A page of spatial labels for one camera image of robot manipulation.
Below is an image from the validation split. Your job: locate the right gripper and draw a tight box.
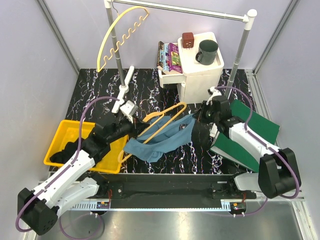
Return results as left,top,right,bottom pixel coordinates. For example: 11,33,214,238
193,100,220,124

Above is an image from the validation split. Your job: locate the blue tank top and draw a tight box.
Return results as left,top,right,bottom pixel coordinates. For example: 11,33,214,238
123,114,196,163

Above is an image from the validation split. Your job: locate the orange-yellow plastic hanger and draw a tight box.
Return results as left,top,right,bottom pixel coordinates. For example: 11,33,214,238
117,102,195,163

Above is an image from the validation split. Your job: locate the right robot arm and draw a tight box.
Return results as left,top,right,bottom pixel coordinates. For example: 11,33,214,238
195,95,301,199

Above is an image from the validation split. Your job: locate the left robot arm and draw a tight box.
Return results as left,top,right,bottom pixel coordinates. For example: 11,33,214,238
15,118,149,236

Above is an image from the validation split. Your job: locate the pale yellow wavy hanger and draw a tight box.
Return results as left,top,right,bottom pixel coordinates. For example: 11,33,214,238
96,6,150,73

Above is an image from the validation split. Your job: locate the white side cabinet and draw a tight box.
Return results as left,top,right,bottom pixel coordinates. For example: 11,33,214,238
158,32,224,104

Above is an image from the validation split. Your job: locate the green folder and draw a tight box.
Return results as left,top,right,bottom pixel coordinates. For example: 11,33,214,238
210,99,280,172

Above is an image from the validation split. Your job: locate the purple book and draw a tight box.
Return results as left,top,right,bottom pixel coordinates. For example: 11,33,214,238
168,43,183,74

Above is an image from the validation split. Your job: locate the dark green mug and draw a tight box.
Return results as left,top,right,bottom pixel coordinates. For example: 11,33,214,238
195,39,219,66

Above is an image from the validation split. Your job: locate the blue book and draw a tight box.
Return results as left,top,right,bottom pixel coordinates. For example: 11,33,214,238
160,42,170,74

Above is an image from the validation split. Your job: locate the brown cube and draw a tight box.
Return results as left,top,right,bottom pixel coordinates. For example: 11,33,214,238
181,32,195,49

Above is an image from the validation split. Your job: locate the yellow plastic bin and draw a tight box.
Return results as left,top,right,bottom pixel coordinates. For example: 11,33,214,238
43,119,129,174

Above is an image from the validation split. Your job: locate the black cloth in bin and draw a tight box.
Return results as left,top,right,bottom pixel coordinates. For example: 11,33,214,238
49,139,79,164

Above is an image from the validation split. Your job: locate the dark brown book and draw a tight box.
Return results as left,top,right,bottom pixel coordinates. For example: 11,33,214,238
156,41,165,71

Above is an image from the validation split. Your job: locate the white clothes rack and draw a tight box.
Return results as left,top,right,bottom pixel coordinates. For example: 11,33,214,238
97,0,258,104

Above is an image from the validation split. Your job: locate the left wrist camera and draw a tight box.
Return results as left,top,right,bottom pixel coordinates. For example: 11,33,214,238
119,100,138,124

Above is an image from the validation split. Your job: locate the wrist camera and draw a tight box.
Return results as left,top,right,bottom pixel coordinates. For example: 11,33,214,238
206,86,222,105
119,100,138,124

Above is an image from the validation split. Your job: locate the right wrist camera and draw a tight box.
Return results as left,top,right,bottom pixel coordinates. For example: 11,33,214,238
206,86,222,105

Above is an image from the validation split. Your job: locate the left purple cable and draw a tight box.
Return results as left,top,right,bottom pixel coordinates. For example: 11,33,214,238
15,96,121,238

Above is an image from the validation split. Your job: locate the aluminium frame rail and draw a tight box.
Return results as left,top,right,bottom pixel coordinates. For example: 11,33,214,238
32,182,307,213

